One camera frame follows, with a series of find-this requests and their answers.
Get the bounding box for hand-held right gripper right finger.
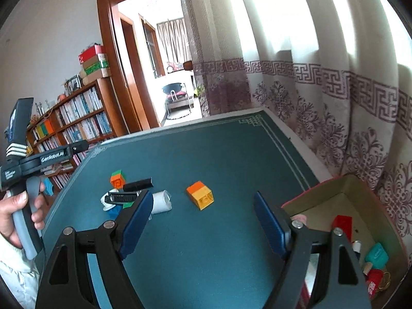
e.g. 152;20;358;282
253;191;374;309

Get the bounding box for small teal box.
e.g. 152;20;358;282
367;243;389;268

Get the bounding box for glazed wooden door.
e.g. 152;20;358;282
138;13;161;127

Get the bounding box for black folding comb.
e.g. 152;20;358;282
108;191;142;204

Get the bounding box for red box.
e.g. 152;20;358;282
78;45;107;65

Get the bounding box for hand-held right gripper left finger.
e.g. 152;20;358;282
35;190;154;309

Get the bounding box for photo frame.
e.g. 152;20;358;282
64;75;82;94

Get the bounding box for red toy block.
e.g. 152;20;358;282
332;215;354;239

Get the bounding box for person's left hand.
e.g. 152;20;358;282
0;191;48;249

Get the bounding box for green box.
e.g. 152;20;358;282
82;56;109;75

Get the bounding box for white roll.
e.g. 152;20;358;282
151;190;173;213

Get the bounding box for wooden door frame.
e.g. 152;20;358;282
97;0;179;136

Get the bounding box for rows of books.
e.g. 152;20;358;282
32;85;113;190

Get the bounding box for wooden bookshelf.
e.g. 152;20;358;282
26;77;129;194

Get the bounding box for orange yellow toy block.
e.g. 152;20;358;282
187;181;214;211

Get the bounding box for white patterned curtain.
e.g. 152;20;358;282
175;0;412;264

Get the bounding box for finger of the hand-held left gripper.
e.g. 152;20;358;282
66;139;97;162

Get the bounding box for pink round object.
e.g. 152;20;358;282
290;214;307;229

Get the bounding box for green desktop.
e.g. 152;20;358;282
40;108;332;309

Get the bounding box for black chair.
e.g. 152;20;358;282
162;82;196;118

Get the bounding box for person's left forearm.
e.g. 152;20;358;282
0;232;41;309

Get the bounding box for black rectangular bar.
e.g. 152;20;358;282
123;178;153;191

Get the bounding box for solid wooden door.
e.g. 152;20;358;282
119;11;144;132

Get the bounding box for green orange toy block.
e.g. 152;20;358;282
110;169;125;190

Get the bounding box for pink-rimmed cardboard box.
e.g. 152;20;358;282
281;174;409;309

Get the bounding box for beige curtain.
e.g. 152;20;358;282
157;18;189;71

